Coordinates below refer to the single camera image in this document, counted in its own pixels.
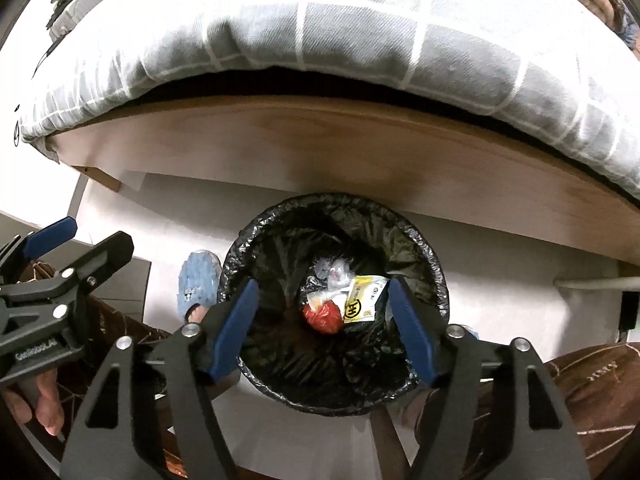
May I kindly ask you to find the yellow snack packet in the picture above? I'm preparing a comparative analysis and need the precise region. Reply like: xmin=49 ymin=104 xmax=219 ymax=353
xmin=342 ymin=275 xmax=390 ymax=323

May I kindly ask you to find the red plastic bag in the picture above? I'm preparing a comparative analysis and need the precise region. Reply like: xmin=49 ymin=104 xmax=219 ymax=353
xmin=302 ymin=301 xmax=346 ymax=335

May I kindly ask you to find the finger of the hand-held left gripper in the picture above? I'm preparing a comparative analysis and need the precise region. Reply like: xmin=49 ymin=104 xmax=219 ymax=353
xmin=0 ymin=216 xmax=78 ymax=286
xmin=0 ymin=231 xmax=136 ymax=346

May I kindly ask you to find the person's left hand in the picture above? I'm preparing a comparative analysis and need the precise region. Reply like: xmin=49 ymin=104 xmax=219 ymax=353
xmin=4 ymin=369 xmax=67 ymax=439

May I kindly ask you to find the clear plastic bag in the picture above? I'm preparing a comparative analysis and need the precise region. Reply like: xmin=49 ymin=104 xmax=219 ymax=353
xmin=312 ymin=256 xmax=353 ymax=291

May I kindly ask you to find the bin with black liner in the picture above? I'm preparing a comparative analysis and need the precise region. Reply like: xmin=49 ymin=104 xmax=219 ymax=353
xmin=219 ymin=192 xmax=449 ymax=417

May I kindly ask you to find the black cable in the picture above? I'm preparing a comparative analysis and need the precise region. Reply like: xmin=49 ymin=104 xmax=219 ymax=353
xmin=10 ymin=102 xmax=26 ymax=148

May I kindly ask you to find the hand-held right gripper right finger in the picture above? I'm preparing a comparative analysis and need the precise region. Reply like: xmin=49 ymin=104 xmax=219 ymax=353
xmin=387 ymin=276 xmax=592 ymax=480

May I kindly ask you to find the bed with grey checked sheet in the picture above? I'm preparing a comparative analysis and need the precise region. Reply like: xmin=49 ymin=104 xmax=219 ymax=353
xmin=10 ymin=0 xmax=640 ymax=266

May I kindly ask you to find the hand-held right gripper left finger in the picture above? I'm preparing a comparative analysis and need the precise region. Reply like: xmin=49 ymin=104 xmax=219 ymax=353
xmin=60 ymin=279 xmax=260 ymax=480

